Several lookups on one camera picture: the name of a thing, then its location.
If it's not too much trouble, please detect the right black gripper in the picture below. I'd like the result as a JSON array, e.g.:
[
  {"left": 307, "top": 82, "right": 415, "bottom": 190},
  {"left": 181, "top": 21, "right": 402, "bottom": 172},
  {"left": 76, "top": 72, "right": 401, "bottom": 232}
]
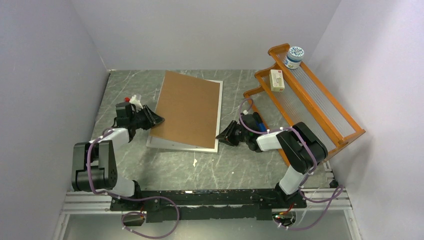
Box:
[{"left": 215, "top": 120, "right": 249, "bottom": 147}]

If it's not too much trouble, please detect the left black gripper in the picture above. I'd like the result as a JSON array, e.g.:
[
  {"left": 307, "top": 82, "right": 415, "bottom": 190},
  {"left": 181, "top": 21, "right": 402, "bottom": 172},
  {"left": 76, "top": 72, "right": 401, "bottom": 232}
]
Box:
[{"left": 130, "top": 104, "right": 165, "bottom": 131}]

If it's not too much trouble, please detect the white picture frame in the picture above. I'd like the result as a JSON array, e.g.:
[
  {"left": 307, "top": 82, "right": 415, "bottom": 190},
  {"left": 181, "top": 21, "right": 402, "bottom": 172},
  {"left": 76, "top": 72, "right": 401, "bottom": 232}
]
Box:
[{"left": 146, "top": 79, "right": 223, "bottom": 154}]

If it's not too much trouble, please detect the brown backing board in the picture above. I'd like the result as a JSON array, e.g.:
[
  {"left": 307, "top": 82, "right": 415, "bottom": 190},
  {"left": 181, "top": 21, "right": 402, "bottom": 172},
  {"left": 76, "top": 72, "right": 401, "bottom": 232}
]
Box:
[{"left": 149, "top": 71, "right": 220, "bottom": 148}]

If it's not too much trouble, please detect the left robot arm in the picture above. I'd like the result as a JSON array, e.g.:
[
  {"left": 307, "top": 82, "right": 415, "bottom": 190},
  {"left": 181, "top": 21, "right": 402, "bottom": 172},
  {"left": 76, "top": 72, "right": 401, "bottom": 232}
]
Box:
[{"left": 71, "top": 101, "right": 165, "bottom": 210}]

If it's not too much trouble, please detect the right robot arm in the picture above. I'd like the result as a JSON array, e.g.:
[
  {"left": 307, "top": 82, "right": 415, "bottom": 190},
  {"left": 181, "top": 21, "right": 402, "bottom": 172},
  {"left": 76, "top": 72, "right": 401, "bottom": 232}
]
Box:
[{"left": 215, "top": 111, "right": 329, "bottom": 208}]

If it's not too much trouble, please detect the blue stapler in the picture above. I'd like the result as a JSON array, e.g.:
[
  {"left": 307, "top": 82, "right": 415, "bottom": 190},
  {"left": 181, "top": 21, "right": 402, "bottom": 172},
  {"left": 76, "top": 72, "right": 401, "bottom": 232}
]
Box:
[{"left": 252, "top": 112, "right": 267, "bottom": 132}]

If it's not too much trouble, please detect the orange wooden shelf rack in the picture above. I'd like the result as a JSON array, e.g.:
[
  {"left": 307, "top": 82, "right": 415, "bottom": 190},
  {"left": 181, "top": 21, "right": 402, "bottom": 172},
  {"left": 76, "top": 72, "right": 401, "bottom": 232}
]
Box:
[{"left": 243, "top": 43, "right": 366, "bottom": 161}]

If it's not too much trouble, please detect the small cream box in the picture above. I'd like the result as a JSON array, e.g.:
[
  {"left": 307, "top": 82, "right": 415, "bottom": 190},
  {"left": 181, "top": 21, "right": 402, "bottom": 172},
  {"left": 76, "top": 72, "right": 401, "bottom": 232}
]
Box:
[{"left": 269, "top": 69, "right": 285, "bottom": 92}]

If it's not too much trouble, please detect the blue white round jar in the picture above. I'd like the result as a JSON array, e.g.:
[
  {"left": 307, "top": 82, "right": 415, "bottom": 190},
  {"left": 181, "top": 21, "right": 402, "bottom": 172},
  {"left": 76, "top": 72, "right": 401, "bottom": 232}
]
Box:
[{"left": 283, "top": 46, "right": 305, "bottom": 70}]

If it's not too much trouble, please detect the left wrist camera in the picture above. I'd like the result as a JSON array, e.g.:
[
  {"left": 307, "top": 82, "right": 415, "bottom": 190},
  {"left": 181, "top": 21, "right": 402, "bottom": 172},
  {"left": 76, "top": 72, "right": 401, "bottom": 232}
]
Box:
[{"left": 124, "top": 94, "right": 144, "bottom": 111}]

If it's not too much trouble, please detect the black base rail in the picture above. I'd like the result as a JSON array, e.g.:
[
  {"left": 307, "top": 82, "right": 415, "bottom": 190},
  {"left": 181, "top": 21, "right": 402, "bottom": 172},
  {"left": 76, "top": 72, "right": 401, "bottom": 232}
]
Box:
[{"left": 110, "top": 185, "right": 307, "bottom": 223}]

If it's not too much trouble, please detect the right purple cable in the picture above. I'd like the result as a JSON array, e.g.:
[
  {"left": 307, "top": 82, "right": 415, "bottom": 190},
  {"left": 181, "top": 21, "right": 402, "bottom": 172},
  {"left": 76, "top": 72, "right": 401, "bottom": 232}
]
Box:
[{"left": 238, "top": 97, "right": 346, "bottom": 232}]

